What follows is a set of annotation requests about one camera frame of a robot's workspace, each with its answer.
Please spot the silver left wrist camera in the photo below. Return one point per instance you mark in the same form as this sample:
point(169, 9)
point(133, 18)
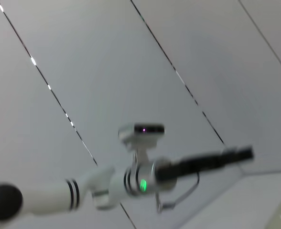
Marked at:
point(143, 133)

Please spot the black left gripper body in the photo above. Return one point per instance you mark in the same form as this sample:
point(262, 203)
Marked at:
point(190, 164)

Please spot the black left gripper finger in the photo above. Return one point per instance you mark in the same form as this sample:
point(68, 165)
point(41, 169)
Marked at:
point(241, 153)

